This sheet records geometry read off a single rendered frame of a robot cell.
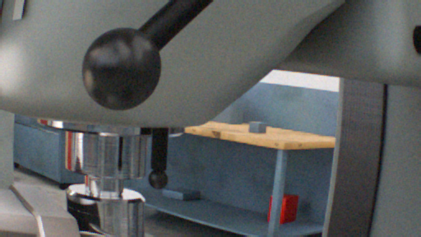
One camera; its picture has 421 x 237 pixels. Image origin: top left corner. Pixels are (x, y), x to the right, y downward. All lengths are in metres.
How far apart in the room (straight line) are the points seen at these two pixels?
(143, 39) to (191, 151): 6.79
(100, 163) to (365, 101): 0.41
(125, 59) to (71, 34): 0.07
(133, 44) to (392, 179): 0.51
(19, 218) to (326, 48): 0.20
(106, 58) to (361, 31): 0.19
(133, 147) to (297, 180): 5.74
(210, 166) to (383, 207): 6.13
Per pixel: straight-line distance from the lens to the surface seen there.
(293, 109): 6.18
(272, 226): 5.23
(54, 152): 7.81
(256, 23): 0.38
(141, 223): 0.44
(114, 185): 0.43
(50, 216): 0.39
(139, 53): 0.28
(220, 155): 6.78
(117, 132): 0.40
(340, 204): 0.80
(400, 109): 0.75
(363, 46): 0.44
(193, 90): 0.38
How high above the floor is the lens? 1.34
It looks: 4 degrees down
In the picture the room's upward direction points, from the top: 4 degrees clockwise
